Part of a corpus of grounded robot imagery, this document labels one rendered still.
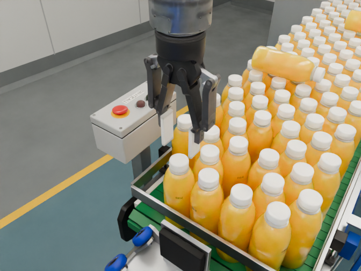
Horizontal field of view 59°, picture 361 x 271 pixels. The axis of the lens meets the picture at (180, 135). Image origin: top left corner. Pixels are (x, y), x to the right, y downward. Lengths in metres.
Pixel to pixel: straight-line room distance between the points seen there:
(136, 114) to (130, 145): 0.07
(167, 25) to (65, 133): 2.20
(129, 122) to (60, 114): 2.12
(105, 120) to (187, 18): 0.37
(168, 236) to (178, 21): 0.35
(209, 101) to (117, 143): 0.30
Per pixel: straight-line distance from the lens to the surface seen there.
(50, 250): 1.90
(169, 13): 0.44
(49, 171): 2.30
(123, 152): 0.73
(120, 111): 0.73
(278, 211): 0.57
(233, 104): 0.80
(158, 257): 0.69
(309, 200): 0.60
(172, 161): 0.63
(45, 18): 3.40
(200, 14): 0.45
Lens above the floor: 1.52
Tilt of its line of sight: 39 degrees down
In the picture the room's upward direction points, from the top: straight up
